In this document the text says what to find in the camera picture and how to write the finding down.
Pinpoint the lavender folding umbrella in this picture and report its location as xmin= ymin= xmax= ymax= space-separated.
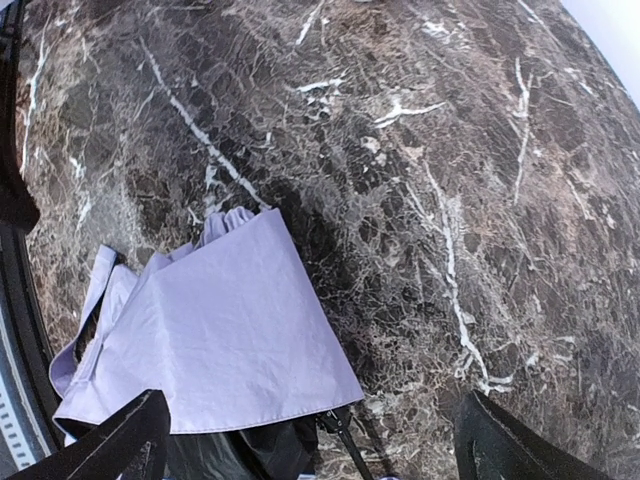
xmin=49 ymin=207 xmax=371 ymax=479

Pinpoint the grey slotted cable duct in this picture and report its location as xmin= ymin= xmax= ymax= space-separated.
xmin=1 ymin=313 xmax=42 ymax=479

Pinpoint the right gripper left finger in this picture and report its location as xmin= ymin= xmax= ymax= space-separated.
xmin=10 ymin=390 xmax=170 ymax=479

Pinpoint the black front table rail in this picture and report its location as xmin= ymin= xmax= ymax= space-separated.
xmin=1 ymin=1 xmax=62 ymax=460

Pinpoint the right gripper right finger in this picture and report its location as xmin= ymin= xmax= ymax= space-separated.
xmin=454 ymin=390 xmax=605 ymax=479

